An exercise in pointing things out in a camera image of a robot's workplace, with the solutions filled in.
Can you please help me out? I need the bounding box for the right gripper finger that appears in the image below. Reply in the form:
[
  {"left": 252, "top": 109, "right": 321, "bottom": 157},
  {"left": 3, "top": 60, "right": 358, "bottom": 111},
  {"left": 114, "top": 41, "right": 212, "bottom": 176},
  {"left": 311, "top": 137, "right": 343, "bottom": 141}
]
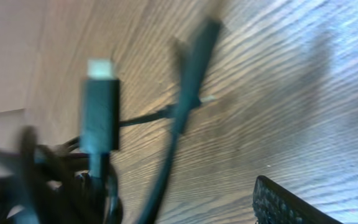
[{"left": 252, "top": 175, "right": 341, "bottom": 224}]

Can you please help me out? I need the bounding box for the black USB cable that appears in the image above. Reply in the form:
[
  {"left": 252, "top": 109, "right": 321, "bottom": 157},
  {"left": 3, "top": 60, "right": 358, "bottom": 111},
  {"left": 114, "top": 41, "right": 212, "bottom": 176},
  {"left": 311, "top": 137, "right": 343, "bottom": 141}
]
[
  {"left": 116, "top": 18, "right": 223, "bottom": 224},
  {"left": 0, "top": 57, "right": 124, "bottom": 224}
]

